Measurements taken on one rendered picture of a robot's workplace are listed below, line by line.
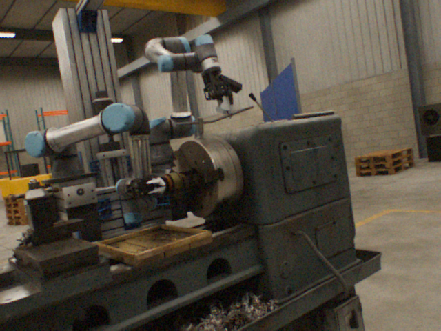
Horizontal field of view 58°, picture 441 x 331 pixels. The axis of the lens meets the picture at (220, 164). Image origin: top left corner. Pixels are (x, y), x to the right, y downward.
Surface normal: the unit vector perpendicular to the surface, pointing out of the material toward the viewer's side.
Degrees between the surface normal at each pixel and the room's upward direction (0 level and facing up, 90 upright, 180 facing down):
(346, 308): 87
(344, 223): 90
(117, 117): 89
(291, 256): 90
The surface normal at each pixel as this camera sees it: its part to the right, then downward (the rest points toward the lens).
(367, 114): -0.76, 0.15
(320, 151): 0.61, -0.05
